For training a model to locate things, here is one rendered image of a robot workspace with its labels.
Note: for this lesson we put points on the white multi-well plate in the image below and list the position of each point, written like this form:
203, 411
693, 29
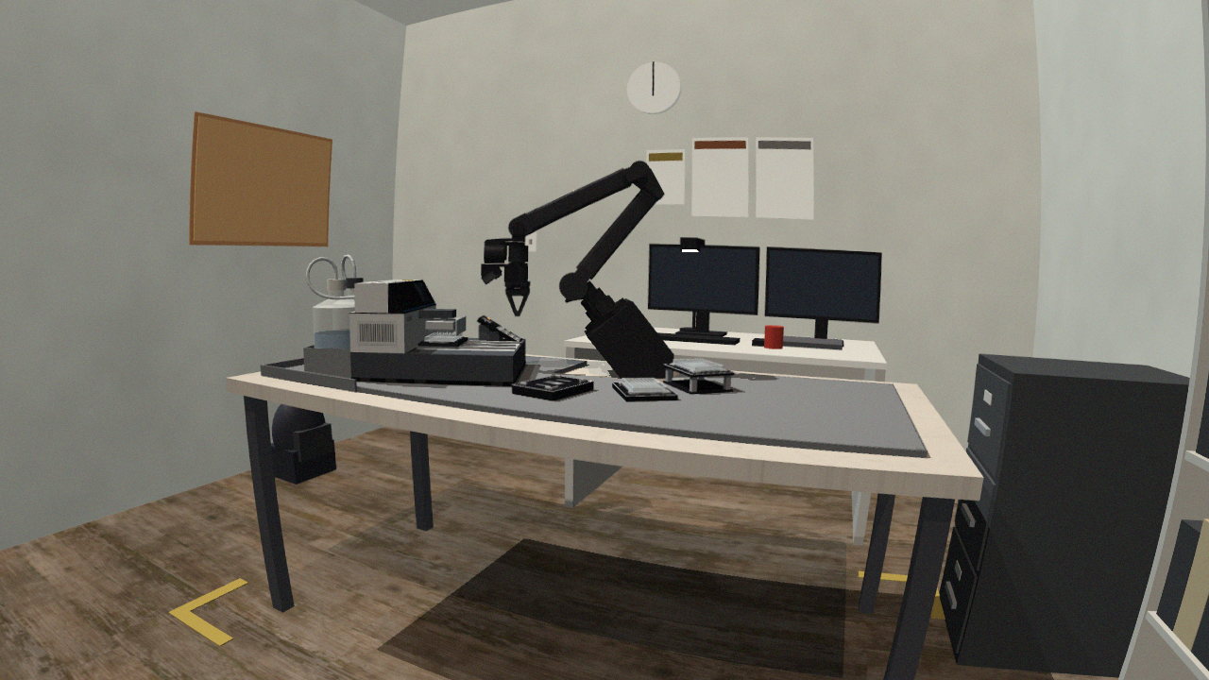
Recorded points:
644, 385
443, 337
698, 365

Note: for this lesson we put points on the dark grey raised edge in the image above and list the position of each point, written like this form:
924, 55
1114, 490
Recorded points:
275, 370

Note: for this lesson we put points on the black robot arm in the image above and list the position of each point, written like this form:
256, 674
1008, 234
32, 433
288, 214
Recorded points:
574, 286

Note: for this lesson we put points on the white plastic bottle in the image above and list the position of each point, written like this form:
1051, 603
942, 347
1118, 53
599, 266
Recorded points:
331, 318

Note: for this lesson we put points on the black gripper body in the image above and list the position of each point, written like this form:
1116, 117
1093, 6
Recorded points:
522, 283

